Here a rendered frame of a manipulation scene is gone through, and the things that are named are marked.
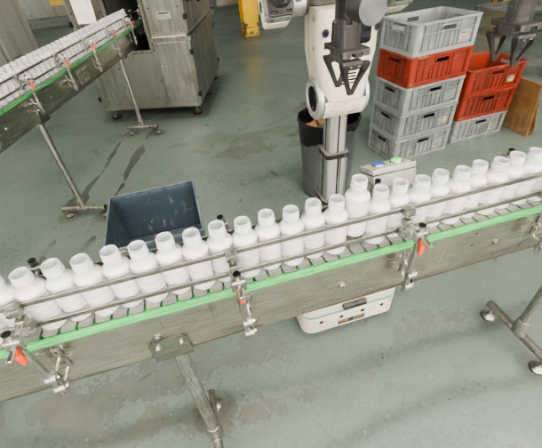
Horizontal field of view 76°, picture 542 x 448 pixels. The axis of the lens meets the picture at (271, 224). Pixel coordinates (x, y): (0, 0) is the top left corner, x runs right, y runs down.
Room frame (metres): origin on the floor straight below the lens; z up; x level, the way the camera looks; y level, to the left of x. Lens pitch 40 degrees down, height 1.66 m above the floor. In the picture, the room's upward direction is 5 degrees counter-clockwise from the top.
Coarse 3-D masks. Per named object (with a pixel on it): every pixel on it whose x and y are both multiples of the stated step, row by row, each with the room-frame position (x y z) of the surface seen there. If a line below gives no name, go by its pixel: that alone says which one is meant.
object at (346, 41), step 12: (336, 24) 0.82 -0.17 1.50; (348, 24) 0.80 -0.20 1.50; (360, 24) 0.81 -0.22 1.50; (336, 36) 0.81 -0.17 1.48; (348, 36) 0.80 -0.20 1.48; (360, 36) 0.81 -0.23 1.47; (324, 48) 0.86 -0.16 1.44; (336, 48) 0.81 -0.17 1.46; (348, 48) 0.80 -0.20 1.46; (360, 48) 0.79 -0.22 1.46
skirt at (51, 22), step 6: (210, 0) 12.62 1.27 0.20; (210, 6) 12.61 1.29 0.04; (48, 18) 11.58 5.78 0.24; (54, 18) 11.60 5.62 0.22; (60, 18) 11.64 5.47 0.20; (66, 18) 11.67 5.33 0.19; (30, 24) 11.45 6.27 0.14; (36, 24) 11.48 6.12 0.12; (42, 24) 11.52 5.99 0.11; (48, 24) 11.55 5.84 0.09; (54, 24) 11.59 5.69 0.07; (60, 24) 11.62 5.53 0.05; (66, 24) 11.66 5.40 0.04
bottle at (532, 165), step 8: (528, 152) 0.80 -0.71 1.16; (536, 152) 0.81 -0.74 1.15; (528, 160) 0.79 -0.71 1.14; (536, 160) 0.78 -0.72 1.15; (528, 168) 0.77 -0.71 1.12; (536, 168) 0.77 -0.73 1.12; (520, 184) 0.77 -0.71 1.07; (528, 184) 0.76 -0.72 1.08; (520, 192) 0.77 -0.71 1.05; (528, 192) 0.77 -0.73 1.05; (520, 200) 0.76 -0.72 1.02
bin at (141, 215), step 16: (144, 192) 1.10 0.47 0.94; (160, 192) 1.11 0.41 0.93; (176, 192) 1.12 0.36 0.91; (192, 192) 1.14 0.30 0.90; (112, 208) 1.04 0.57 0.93; (128, 208) 1.08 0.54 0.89; (144, 208) 1.09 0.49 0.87; (160, 208) 1.11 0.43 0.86; (176, 208) 1.12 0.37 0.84; (192, 208) 1.13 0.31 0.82; (112, 224) 0.96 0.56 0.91; (128, 224) 1.08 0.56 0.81; (144, 224) 1.09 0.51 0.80; (160, 224) 1.10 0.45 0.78; (176, 224) 1.12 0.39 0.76; (192, 224) 1.13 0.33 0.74; (112, 240) 0.89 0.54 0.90; (128, 240) 1.05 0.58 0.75; (144, 240) 1.06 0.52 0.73; (176, 240) 0.82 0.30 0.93
